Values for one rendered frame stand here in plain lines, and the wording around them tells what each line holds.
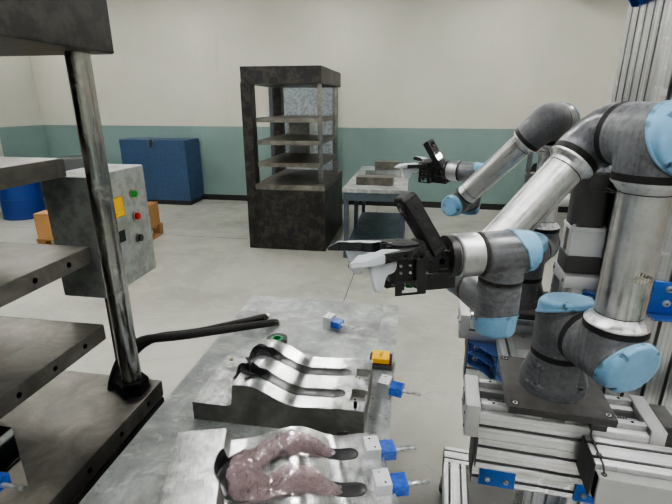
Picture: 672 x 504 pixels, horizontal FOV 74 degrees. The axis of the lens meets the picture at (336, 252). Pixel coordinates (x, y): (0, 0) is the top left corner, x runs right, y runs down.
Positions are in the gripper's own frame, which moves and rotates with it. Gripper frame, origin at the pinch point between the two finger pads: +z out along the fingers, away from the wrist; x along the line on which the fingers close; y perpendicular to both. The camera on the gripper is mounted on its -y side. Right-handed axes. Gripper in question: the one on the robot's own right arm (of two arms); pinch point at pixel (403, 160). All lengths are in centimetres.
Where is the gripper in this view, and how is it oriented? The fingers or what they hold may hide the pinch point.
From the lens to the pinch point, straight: 189.4
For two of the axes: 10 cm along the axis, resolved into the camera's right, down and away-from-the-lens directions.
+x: 6.2, -3.7, 6.9
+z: -7.8, -2.0, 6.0
